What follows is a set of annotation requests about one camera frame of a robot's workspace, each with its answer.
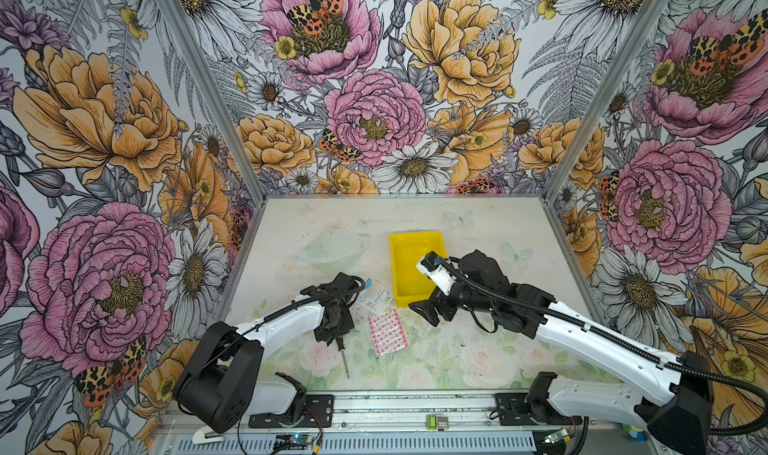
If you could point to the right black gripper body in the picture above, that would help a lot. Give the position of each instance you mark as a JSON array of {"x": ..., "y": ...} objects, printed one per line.
[{"x": 460, "y": 295}]

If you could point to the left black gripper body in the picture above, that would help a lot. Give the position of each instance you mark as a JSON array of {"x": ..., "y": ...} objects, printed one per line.
[{"x": 341, "y": 326}]

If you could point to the black yellow handled screwdriver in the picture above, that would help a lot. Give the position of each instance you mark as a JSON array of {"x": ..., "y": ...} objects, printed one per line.
[{"x": 343, "y": 356}]

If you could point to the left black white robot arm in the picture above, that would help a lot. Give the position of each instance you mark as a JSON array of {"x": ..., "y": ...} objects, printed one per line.
[{"x": 220, "y": 384}]

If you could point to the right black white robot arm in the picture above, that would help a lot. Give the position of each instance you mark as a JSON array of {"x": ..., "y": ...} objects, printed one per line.
[{"x": 656, "y": 391}]

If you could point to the yellow plastic bin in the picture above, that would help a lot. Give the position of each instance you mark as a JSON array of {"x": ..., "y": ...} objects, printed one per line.
[{"x": 407, "y": 249}]

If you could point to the white blue plastic packet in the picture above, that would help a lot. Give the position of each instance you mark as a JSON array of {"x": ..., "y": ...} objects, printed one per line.
[{"x": 375, "y": 299}]

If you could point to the pink patterned packet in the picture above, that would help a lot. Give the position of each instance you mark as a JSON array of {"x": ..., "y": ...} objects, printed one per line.
[{"x": 387, "y": 333}]

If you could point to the small green display module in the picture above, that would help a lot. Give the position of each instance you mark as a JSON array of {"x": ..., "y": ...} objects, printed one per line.
[{"x": 437, "y": 422}]

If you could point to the green circuit board left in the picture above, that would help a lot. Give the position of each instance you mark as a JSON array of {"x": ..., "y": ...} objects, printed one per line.
[{"x": 296, "y": 441}]

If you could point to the green circuit board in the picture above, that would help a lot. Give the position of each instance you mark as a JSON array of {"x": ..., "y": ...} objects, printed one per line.
[
  {"x": 559, "y": 436},
  {"x": 296, "y": 441}
]

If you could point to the green circuit board right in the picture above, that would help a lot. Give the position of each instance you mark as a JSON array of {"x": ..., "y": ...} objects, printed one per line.
[{"x": 559, "y": 436}]

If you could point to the white stapler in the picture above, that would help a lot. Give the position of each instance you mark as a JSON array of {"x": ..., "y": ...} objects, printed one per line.
[{"x": 205, "y": 435}]

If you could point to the colourful round toy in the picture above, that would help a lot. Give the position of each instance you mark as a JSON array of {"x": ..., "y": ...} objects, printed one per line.
[{"x": 635, "y": 432}]

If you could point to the aluminium rail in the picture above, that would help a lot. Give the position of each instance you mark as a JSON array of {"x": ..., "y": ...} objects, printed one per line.
[{"x": 406, "y": 411}]

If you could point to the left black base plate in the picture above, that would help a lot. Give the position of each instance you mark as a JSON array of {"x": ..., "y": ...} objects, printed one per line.
[{"x": 316, "y": 412}]

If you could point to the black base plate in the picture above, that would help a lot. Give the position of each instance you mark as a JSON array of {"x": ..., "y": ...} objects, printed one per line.
[
  {"x": 316, "y": 412},
  {"x": 513, "y": 409}
]

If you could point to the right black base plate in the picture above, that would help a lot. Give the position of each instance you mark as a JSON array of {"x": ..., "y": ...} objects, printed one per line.
[{"x": 513, "y": 409}]

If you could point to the white vented cable duct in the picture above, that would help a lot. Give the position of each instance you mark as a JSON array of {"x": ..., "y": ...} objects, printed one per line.
[{"x": 510, "y": 442}]

